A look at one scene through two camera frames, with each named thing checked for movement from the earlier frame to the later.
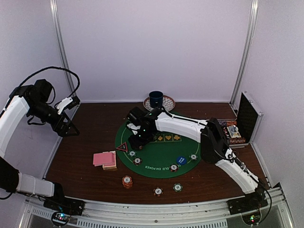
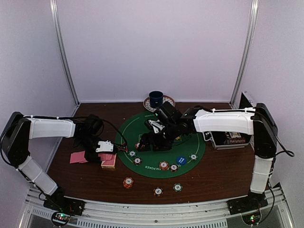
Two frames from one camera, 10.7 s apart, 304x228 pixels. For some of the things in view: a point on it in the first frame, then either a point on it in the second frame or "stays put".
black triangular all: x=123 y=147 stays put
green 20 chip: x=193 y=156 stays put
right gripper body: x=145 y=137 → x=163 y=142
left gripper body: x=39 y=110 → x=87 y=143
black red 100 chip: x=137 y=161 stays put
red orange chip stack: x=127 y=181 stays put
